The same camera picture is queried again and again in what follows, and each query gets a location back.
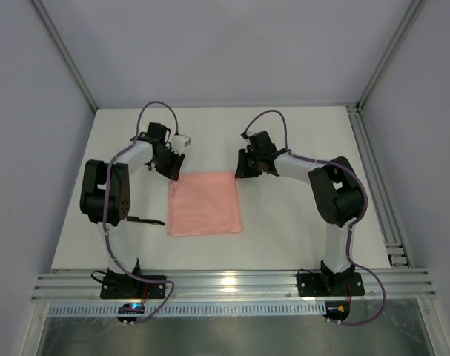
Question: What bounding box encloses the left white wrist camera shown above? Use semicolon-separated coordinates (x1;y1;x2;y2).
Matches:
171;134;191;155

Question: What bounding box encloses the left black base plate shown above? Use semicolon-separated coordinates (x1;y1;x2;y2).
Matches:
90;268;166;300

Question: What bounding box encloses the black handled knife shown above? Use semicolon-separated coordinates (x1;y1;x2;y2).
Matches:
127;216;166;226

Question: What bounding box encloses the pink cloth napkin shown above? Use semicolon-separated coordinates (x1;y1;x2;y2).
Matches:
167;171;242;237

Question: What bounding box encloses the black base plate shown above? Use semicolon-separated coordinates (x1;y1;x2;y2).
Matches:
296;262;365;297
90;268;166;300

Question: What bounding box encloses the slotted cable duct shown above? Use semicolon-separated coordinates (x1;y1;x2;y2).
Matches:
47;300;325;317

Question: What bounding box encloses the front aluminium rail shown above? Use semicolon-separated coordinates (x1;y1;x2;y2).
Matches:
31;268;437;303

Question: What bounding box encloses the left small controller board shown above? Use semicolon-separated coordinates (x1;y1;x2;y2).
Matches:
116;303;145;326

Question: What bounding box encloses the left corner aluminium post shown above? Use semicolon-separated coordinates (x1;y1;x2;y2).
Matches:
28;0;99;113

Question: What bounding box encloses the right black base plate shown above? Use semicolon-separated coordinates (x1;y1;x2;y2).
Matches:
296;262;365;297

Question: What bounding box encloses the right corner aluminium post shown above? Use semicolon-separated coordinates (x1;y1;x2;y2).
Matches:
356;0;427;111

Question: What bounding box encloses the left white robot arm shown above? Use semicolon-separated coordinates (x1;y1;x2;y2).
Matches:
79;122;191;282

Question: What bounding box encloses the right small controller board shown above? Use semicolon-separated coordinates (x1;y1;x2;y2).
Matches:
323;300;351;325

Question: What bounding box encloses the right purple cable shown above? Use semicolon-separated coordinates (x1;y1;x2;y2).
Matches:
240;109;388;327

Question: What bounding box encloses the small controller board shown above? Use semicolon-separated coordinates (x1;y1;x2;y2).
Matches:
116;303;145;326
323;300;351;325

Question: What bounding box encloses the aluminium rail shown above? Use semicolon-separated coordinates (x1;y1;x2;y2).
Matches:
31;268;437;303
346;105;412;268

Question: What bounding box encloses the corner aluminium post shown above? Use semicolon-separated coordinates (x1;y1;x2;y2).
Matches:
28;0;99;113
356;0;427;111

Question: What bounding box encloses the purple cable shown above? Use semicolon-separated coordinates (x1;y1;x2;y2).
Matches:
240;109;388;327
101;99;179;324

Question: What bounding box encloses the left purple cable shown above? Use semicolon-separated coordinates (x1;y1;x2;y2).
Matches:
101;99;179;324

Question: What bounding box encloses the right side aluminium rail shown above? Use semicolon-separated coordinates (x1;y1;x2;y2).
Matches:
346;105;412;268

